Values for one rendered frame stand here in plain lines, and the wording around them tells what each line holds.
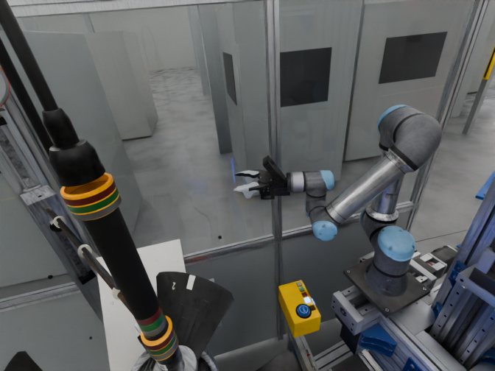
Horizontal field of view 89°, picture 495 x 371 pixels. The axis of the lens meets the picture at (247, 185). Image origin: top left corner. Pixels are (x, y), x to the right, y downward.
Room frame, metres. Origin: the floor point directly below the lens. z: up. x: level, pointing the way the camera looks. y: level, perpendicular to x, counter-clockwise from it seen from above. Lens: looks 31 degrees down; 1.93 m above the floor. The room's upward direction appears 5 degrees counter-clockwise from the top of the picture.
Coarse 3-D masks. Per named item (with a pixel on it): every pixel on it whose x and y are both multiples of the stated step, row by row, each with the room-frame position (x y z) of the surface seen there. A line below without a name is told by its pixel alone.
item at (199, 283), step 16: (160, 272) 0.46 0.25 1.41; (176, 272) 0.44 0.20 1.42; (160, 288) 0.43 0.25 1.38; (192, 288) 0.40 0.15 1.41; (208, 288) 0.39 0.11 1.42; (224, 288) 0.38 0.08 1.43; (176, 304) 0.38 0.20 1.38; (192, 304) 0.37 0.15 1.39; (208, 304) 0.36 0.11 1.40; (224, 304) 0.35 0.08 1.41; (176, 320) 0.35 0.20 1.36; (192, 320) 0.34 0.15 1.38; (208, 320) 0.33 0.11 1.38; (192, 336) 0.31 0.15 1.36; (208, 336) 0.31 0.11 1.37
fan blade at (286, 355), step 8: (288, 352) 0.34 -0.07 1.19; (272, 360) 0.33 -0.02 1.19; (280, 360) 0.33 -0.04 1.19; (288, 360) 0.32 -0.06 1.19; (296, 360) 0.32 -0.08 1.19; (264, 368) 0.31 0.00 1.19; (272, 368) 0.31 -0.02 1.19; (280, 368) 0.31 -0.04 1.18; (288, 368) 0.31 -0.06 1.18; (296, 368) 0.31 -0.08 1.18
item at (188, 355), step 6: (138, 330) 0.22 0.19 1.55; (138, 336) 0.23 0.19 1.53; (144, 348) 0.21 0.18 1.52; (180, 348) 0.24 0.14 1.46; (186, 348) 0.24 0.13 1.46; (186, 354) 0.23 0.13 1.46; (192, 354) 0.22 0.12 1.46; (186, 360) 0.22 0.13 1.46; (192, 360) 0.22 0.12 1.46; (156, 366) 0.21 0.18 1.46; (186, 366) 0.21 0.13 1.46; (192, 366) 0.21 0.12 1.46
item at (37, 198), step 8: (40, 184) 0.68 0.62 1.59; (24, 192) 0.65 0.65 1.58; (32, 192) 0.65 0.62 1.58; (40, 192) 0.64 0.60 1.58; (48, 192) 0.64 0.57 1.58; (24, 200) 0.60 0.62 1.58; (32, 200) 0.60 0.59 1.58; (40, 200) 0.60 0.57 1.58; (48, 200) 0.61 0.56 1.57; (56, 200) 0.62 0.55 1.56; (32, 208) 0.58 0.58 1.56; (40, 208) 0.59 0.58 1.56; (56, 208) 0.61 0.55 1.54; (64, 208) 0.63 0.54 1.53; (40, 216) 0.58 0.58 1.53; (48, 216) 0.60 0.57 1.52; (40, 224) 0.58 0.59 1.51
